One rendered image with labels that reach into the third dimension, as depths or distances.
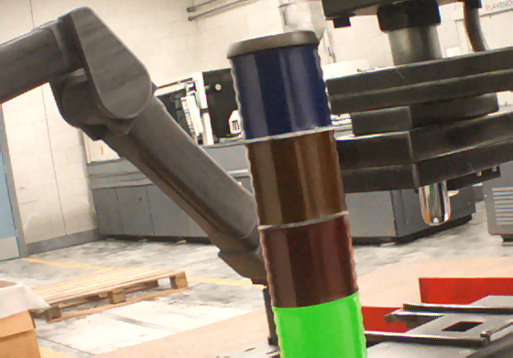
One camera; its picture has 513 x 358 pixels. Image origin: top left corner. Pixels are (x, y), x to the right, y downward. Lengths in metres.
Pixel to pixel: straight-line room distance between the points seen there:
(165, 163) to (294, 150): 0.60
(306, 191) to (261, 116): 0.03
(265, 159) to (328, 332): 0.08
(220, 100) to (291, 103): 9.37
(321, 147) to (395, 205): 7.23
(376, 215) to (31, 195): 5.46
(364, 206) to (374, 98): 7.19
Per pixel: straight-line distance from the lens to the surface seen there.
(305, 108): 0.40
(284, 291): 0.41
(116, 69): 0.95
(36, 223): 12.07
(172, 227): 10.52
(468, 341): 0.68
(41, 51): 0.93
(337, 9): 0.69
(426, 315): 0.80
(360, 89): 0.68
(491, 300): 0.80
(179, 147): 1.00
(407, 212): 7.70
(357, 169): 0.65
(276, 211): 0.40
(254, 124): 0.40
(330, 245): 0.40
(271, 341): 1.12
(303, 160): 0.40
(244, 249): 1.05
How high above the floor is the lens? 1.16
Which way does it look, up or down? 3 degrees down
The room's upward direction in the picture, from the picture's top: 10 degrees counter-clockwise
